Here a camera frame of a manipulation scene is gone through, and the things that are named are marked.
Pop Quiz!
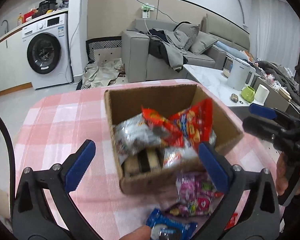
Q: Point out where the pile of clothes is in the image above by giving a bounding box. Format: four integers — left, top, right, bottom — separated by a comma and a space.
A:
255, 60, 300, 105

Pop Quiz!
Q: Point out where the grey sofa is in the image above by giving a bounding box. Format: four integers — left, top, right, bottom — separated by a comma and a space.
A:
121, 12, 250, 83

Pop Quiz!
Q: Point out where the white electric kettle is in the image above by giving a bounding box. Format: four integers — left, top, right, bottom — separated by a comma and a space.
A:
226, 57, 256, 91

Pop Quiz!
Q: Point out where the black pressure cooker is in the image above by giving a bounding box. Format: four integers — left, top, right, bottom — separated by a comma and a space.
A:
38, 0, 58, 14

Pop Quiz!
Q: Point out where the white cup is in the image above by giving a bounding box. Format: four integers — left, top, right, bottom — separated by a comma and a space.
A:
254, 84, 270, 104

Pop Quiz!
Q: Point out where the person's left hand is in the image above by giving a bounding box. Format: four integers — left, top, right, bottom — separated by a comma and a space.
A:
120, 225, 152, 240

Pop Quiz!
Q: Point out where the white kitchen cabinet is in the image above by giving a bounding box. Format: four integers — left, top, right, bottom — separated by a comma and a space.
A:
0, 25, 33, 94

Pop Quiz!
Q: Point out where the white coffee table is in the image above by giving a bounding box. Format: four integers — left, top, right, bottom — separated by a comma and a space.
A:
183, 64, 292, 113

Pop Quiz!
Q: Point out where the black white patterned panel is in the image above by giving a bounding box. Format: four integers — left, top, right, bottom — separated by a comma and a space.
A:
86, 37, 122, 64

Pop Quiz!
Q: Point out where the dark clothes heap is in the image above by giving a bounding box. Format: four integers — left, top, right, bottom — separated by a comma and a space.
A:
149, 29, 190, 72

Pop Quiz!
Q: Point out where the large white snack packet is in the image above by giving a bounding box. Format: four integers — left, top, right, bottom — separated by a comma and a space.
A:
162, 140, 200, 168

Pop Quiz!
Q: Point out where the grey pillow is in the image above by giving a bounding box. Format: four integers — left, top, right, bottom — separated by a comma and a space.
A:
174, 23, 200, 51
190, 32, 218, 55

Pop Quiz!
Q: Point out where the white curtain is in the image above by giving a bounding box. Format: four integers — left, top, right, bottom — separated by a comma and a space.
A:
251, 0, 300, 67

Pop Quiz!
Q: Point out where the brown cardboard box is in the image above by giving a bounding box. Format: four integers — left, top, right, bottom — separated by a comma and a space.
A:
104, 84, 245, 195

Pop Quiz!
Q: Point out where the pink candy packet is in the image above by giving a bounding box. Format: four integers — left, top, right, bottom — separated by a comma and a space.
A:
164, 172, 225, 217

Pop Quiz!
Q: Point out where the beige cloth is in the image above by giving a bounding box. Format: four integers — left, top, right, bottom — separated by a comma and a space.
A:
81, 59, 127, 90

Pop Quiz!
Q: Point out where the small white red snack packet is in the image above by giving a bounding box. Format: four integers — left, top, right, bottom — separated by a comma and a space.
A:
114, 112, 165, 155

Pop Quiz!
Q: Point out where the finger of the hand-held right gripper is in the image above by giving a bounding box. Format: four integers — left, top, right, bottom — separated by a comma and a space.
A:
249, 104, 300, 132
242, 116, 287, 150

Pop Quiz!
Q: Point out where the white washing machine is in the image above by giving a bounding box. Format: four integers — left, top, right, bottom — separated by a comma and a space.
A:
22, 11, 74, 90

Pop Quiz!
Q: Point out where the blue cookie packet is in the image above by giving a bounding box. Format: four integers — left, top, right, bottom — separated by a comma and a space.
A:
146, 208, 198, 240

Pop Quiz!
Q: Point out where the clear cracker packet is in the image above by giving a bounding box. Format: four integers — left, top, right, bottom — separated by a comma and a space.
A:
121, 147, 164, 178

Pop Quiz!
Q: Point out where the light blue cloth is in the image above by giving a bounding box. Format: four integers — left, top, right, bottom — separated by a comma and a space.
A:
214, 41, 250, 60

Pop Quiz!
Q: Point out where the pink checkered tablecloth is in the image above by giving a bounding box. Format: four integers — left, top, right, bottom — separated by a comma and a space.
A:
9, 79, 282, 240

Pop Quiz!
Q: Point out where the green cup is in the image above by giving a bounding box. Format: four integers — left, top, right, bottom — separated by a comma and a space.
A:
241, 86, 256, 103

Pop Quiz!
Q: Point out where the red box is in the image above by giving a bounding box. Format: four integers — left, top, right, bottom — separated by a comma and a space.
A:
23, 10, 39, 22

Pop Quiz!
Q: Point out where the white wall socket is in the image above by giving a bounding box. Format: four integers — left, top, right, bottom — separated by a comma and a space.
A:
141, 3, 155, 19

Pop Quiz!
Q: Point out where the thick black cable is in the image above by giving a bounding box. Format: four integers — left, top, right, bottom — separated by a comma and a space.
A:
0, 106, 15, 188

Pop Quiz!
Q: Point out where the person's right hand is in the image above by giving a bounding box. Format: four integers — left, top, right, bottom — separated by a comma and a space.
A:
276, 152, 300, 196

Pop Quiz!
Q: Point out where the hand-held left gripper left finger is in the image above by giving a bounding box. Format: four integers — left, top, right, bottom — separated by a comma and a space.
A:
12, 139, 103, 240

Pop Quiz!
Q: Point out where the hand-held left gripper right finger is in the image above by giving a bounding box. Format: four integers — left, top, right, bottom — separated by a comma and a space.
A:
197, 142, 282, 240

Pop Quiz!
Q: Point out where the red crinkled snack packet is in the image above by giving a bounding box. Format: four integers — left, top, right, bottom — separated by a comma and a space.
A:
169, 98, 217, 153

